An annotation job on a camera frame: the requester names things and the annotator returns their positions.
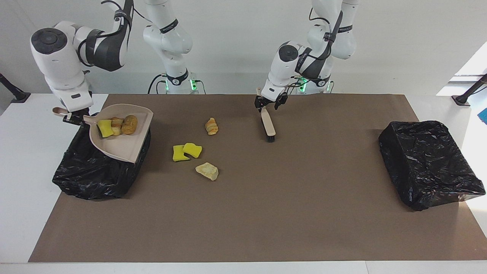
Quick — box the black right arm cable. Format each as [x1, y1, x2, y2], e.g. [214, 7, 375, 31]
[76, 0, 153, 75]

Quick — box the beige plastic dustpan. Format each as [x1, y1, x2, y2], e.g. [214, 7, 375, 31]
[52, 104, 154, 164]

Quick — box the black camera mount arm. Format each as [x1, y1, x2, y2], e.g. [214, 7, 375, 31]
[0, 73, 31, 104]
[452, 73, 487, 106]

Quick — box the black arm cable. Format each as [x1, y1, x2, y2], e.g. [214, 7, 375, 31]
[291, 0, 345, 86]
[76, 0, 153, 75]

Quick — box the brown table mat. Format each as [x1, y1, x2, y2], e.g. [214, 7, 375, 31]
[29, 94, 487, 263]

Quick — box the brown oval bread roll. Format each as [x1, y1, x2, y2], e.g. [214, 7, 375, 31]
[121, 115, 138, 135]

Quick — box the yellow green-backed sponge wedge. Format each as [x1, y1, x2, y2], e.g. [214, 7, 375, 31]
[97, 119, 114, 138]

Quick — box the black bag-lined trash bin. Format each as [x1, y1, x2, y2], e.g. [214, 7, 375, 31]
[378, 121, 486, 212]
[52, 108, 151, 201]

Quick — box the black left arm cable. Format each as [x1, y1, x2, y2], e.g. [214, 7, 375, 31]
[291, 0, 345, 86]

